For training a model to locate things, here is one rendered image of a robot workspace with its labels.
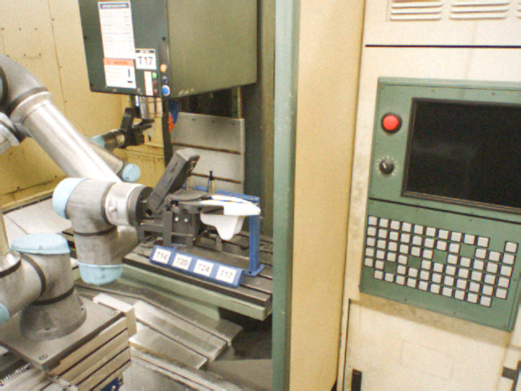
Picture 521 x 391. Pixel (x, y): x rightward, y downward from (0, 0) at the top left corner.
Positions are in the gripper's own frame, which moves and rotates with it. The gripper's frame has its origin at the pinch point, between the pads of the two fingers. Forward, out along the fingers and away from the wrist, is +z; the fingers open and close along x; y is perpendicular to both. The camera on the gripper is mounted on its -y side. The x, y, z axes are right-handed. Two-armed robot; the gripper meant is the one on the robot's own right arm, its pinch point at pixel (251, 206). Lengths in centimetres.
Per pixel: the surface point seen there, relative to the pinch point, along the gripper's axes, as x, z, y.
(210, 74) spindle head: -115, -56, -25
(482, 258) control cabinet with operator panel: -68, 47, 25
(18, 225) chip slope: -132, -180, 60
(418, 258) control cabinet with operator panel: -71, 31, 29
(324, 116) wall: -50, 3, -13
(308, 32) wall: -35.8, 0.2, -30.8
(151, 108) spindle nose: -113, -84, -10
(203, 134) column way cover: -163, -80, 4
